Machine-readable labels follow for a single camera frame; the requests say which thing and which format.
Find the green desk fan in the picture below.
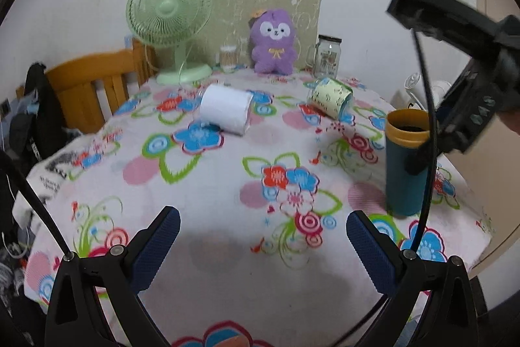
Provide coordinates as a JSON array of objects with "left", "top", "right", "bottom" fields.
[{"left": 125, "top": 0, "right": 213, "bottom": 86}]

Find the floral tablecloth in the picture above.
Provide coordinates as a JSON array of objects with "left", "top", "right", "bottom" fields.
[{"left": 24, "top": 63, "right": 495, "bottom": 347}]

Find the white small fan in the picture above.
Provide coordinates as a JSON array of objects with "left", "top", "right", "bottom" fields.
[{"left": 390, "top": 72, "right": 451, "bottom": 110}]

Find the glass jar dark lid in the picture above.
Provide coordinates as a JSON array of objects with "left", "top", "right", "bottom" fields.
[{"left": 306, "top": 34, "right": 342, "bottom": 78}]

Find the black bag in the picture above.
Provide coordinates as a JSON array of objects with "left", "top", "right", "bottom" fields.
[{"left": 9, "top": 62, "right": 69, "bottom": 175}]

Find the purple plush bunny toy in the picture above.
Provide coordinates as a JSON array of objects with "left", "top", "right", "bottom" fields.
[{"left": 249, "top": 9, "right": 297, "bottom": 76}]

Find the dark teal cup yellow rim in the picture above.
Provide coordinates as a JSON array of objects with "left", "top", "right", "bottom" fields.
[{"left": 385, "top": 108, "right": 432, "bottom": 217}]

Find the white printed tote bag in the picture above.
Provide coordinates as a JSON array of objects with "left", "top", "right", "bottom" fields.
[{"left": 12, "top": 150, "right": 78, "bottom": 230}]

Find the white paper wrapped cup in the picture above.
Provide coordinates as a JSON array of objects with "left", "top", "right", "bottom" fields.
[{"left": 199, "top": 84, "right": 253, "bottom": 136}]

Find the patterned green wall board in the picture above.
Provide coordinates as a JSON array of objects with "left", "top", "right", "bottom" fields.
[{"left": 187, "top": 0, "right": 322, "bottom": 70}]

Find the pale yellow patterned cup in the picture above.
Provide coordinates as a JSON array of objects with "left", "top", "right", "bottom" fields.
[{"left": 307, "top": 77, "right": 353, "bottom": 120}]

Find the orange wooden chair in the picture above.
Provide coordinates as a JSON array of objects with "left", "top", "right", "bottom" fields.
[{"left": 16, "top": 39, "right": 160, "bottom": 135}]

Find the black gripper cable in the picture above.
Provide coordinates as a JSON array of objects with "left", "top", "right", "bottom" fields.
[{"left": 330, "top": 27, "right": 440, "bottom": 347}]

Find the cotton swab container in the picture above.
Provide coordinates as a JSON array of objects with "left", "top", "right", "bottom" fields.
[{"left": 219, "top": 45, "right": 238, "bottom": 73}]

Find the person's right hand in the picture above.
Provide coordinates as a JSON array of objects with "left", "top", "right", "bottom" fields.
[{"left": 499, "top": 109, "right": 520, "bottom": 135}]

